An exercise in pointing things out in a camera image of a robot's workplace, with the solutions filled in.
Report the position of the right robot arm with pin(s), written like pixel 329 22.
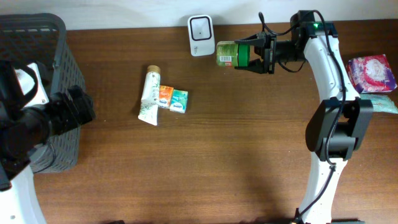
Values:
pixel 337 128

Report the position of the red purple snack bag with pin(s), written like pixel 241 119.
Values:
pixel 371 74

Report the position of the teal tissue packet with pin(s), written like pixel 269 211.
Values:
pixel 179 101

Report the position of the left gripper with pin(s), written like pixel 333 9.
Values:
pixel 71 115

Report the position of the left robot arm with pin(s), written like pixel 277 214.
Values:
pixel 25 123

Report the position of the green lid jar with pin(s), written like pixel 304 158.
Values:
pixel 231 54

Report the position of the orange tissue packet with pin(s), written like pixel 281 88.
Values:
pixel 165 96

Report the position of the mint toilet tissue pack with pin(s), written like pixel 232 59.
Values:
pixel 381 103

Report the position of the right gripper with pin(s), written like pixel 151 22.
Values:
pixel 267 51

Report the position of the white bamboo print tube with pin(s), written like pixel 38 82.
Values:
pixel 150 96

